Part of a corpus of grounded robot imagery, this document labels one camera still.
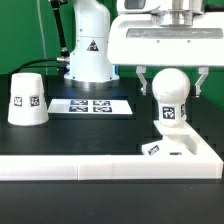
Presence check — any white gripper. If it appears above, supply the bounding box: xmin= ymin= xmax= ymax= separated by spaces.
xmin=108 ymin=0 xmax=224 ymax=97

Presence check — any white lamp base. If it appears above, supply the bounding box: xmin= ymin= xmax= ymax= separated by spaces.
xmin=141 ymin=120 xmax=195 ymax=157

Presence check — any white L-shaped fence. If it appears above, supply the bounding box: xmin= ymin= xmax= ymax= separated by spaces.
xmin=0 ymin=129 xmax=223 ymax=181

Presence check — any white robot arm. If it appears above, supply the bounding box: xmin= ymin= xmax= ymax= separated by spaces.
xmin=65 ymin=0 xmax=224 ymax=95

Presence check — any white lamp bulb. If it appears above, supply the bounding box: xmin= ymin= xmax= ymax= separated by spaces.
xmin=152 ymin=68 xmax=190 ymax=127

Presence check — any black cable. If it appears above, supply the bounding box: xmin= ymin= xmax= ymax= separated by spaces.
xmin=9 ymin=58 xmax=70 ymax=75

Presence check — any white marker sheet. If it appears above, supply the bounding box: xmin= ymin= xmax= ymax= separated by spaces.
xmin=48 ymin=99 xmax=132 ymax=115

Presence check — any white lamp shade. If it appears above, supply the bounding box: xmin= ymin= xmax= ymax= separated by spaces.
xmin=8 ymin=73 xmax=48 ymax=126

